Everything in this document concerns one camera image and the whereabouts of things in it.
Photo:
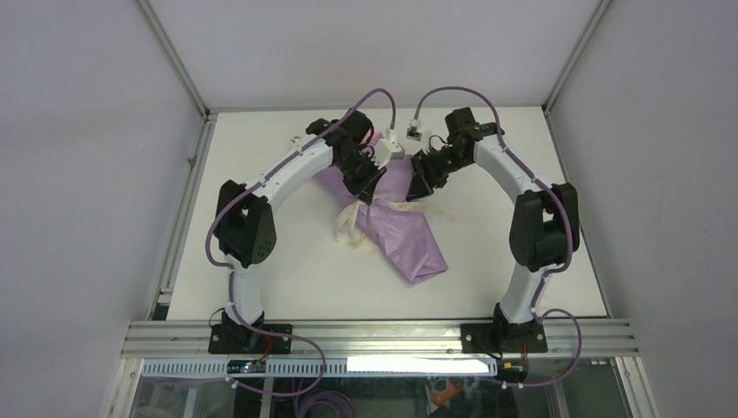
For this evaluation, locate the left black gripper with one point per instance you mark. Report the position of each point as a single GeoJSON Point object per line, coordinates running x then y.
{"type": "Point", "coordinates": [366, 187]}

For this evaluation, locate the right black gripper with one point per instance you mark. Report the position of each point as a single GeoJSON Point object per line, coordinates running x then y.
{"type": "Point", "coordinates": [419, 186]}

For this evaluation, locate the pink purple wrapping paper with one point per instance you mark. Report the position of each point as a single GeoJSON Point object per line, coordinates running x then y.
{"type": "Point", "coordinates": [405, 239]}

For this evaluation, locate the cream ribbon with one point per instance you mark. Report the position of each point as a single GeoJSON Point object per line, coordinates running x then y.
{"type": "Point", "coordinates": [352, 225]}

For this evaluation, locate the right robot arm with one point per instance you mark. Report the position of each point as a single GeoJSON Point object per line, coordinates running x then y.
{"type": "Point", "coordinates": [544, 230]}

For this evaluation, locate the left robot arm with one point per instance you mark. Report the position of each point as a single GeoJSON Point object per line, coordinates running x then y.
{"type": "Point", "coordinates": [244, 225]}

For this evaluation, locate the white led light bar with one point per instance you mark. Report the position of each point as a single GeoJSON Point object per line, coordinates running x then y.
{"type": "Point", "coordinates": [399, 365]}

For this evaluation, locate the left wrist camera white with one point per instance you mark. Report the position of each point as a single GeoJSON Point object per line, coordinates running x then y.
{"type": "Point", "coordinates": [387, 149]}

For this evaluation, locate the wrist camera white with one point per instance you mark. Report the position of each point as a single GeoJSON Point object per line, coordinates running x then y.
{"type": "Point", "coordinates": [415, 133]}
{"type": "Point", "coordinates": [387, 149]}

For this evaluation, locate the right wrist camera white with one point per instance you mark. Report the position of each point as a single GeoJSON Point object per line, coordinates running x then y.
{"type": "Point", "coordinates": [415, 133]}

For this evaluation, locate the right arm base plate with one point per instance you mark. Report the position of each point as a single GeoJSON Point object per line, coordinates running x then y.
{"type": "Point", "coordinates": [501, 340]}

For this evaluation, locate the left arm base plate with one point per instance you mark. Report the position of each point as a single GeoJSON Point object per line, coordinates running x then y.
{"type": "Point", "coordinates": [235, 339]}

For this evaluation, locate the aluminium front rail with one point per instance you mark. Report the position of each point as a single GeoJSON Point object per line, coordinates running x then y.
{"type": "Point", "coordinates": [168, 339]}

